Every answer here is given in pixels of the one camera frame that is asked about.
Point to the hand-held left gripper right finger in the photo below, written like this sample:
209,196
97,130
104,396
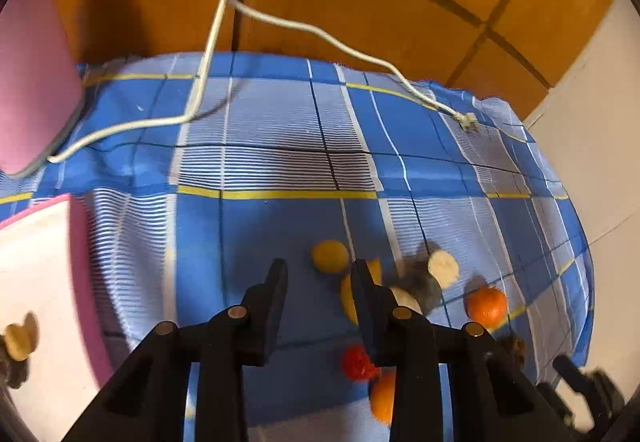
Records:
367,317

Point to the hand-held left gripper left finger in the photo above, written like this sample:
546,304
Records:
278,317

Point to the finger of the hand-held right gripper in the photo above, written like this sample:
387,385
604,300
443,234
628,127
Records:
570,372

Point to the yellow banana toy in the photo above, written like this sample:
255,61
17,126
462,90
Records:
348,297

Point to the red strawberry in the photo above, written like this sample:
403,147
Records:
356,362

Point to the brown kiwi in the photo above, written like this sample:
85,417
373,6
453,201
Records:
515,348

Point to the orange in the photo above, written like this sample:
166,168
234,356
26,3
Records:
486,304
382,397

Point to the pink tray with white inside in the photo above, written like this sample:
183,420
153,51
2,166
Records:
40,262

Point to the banana piece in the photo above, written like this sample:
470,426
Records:
406,299
21,339

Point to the yellow lemon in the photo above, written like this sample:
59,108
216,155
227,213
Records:
330,257

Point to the grey mushroom toy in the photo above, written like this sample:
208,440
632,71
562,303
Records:
442,267

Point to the blue plaid cloth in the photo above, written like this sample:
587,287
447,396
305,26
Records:
280,147

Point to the dark brown lump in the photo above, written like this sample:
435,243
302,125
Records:
12,371

